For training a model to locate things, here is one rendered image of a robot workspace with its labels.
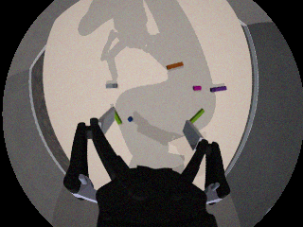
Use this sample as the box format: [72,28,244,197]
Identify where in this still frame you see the lime green rod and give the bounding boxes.
[115,112,122,125]
[189,109,205,124]

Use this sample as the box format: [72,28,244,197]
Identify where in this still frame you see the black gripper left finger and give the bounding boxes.
[63,107,150,203]

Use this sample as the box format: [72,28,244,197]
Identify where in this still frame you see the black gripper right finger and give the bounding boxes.
[168,120,230,205]

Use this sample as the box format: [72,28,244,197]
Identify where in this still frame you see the purple rod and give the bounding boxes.
[210,86,227,92]

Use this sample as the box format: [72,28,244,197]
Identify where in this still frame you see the orange rod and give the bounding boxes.
[166,61,183,70]

